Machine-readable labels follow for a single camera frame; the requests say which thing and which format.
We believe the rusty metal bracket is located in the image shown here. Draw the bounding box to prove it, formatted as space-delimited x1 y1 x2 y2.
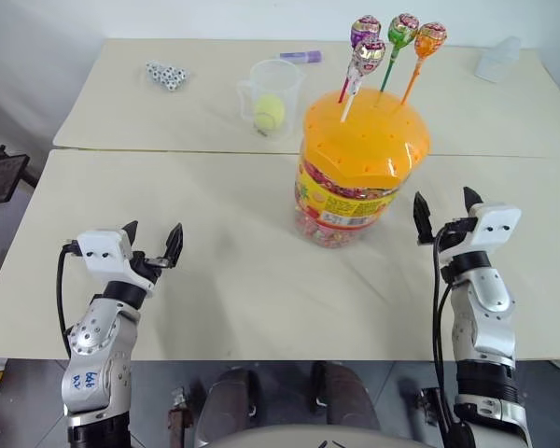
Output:
167 385 193 448

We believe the orange wrapped lollipop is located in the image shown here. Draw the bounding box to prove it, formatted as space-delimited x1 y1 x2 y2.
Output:
399 21 450 105

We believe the yellow tennis ball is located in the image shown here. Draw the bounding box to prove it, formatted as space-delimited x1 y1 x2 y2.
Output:
253 93 287 130

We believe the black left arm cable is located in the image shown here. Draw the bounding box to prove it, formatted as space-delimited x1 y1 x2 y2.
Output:
56 239 79 358

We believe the clear plastic candy jar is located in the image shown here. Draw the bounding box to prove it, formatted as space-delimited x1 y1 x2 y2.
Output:
292 151 403 250

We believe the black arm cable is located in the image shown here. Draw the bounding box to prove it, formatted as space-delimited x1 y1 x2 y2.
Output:
56 239 79 358
430 227 463 448

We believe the dark rounded shape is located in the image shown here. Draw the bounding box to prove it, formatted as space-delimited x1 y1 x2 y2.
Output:
203 367 259 433
311 360 380 428

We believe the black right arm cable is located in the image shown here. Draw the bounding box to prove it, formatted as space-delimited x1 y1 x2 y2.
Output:
430 227 463 448

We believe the green wrapped lollipop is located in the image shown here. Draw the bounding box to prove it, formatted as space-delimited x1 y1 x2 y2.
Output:
378 13 422 93

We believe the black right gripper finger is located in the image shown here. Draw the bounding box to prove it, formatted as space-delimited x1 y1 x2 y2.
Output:
413 190 435 245
462 186 484 218

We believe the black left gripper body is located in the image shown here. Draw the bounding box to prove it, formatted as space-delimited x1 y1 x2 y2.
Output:
129 250 175 282

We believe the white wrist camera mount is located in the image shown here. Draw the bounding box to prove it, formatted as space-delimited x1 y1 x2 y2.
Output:
465 202 523 254
76 228 156 291

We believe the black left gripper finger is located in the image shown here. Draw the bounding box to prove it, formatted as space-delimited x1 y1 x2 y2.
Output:
164 222 185 271
120 219 140 247

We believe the orange perforated jar lid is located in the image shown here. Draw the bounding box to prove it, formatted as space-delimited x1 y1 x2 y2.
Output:
299 90 433 182

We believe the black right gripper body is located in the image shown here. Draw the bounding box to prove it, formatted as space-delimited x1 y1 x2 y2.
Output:
418 216 477 258

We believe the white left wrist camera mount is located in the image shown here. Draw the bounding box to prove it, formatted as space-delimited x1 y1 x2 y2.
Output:
76 228 156 291

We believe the grey robot torso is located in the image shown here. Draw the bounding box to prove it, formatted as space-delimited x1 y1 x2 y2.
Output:
203 422 433 448

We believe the black panel on stand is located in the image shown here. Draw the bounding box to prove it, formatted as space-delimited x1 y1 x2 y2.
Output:
0 138 38 207

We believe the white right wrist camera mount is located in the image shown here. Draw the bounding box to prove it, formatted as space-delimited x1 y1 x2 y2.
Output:
465 202 523 254

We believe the purple wrapped lollipop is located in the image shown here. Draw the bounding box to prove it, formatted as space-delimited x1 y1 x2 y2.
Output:
338 14 384 105

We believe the clear plastic measuring cup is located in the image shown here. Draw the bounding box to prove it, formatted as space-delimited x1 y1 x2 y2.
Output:
235 58 302 142

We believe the pink silver wrapped lollipop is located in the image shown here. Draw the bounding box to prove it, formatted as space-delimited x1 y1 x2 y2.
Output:
340 37 387 124

